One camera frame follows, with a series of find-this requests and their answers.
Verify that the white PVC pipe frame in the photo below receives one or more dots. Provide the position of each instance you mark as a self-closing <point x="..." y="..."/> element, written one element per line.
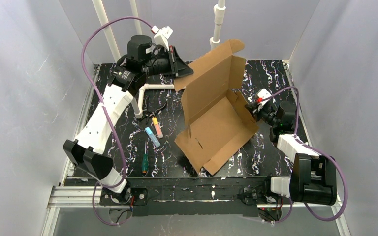
<point x="144" y="67"/>

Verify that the green handled screwdriver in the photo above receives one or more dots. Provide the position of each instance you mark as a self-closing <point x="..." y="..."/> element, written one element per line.
<point x="144" y="164"/>

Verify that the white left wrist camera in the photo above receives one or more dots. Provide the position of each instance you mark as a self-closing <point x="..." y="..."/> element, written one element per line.
<point x="161" y="36"/>

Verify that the brown cardboard box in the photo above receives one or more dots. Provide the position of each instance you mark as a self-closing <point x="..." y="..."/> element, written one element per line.
<point x="217" y="123"/>

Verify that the light blue marker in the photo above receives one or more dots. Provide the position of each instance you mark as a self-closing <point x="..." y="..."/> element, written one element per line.
<point x="152" y="137"/>

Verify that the black grey pliers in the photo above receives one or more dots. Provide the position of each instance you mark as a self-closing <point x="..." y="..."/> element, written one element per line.
<point x="150" y="114"/>

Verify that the black front mounting rail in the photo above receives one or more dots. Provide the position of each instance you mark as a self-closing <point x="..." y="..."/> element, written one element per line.
<point x="245" y="196"/>

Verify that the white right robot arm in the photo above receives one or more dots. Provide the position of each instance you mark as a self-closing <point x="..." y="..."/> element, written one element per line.
<point x="313" y="177"/>

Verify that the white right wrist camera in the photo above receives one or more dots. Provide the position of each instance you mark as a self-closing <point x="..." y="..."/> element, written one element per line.
<point x="262" y="98"/>

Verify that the orange pink marker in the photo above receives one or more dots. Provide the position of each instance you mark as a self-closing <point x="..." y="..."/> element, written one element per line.
<point x="157" y="127"/>

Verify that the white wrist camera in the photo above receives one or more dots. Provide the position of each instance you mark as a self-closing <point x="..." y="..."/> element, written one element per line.
<point x="161" y="36"/>
<point x="262" y="98"/>

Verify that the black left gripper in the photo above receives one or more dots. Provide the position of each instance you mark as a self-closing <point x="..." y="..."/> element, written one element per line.
<point x="173" y="61"/>

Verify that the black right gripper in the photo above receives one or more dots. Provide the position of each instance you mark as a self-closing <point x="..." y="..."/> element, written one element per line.
<point x="254" y="112"/>

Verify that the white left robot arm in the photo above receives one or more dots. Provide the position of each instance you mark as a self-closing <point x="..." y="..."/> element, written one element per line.
<point x="87" y="149"/>

